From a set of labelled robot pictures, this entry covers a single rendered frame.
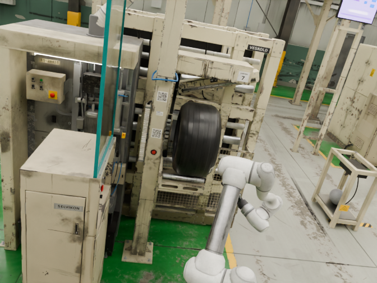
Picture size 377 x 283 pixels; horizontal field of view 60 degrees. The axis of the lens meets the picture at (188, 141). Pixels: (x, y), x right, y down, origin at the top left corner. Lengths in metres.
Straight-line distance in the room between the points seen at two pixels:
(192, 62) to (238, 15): 9.05
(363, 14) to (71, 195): 5.21
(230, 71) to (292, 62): 9.64
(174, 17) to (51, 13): 9.75
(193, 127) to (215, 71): 0.54
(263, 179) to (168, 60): 1.05
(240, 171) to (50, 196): 1.02
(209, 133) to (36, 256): 1.32
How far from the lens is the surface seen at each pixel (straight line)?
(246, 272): 1.84
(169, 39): 2.31
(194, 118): 2.36
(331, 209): 4.54
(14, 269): 3.11
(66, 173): 1.79
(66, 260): 2.11
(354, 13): 5.98
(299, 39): 12.26
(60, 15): 11.78
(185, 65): 2.61
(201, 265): 1.85
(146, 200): 2.78
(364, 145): 6.60
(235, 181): 1.86
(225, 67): 2.65
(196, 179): 2.59
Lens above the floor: 2.18
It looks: 23 degrees down
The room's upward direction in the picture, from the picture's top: 11 degrees clockwise
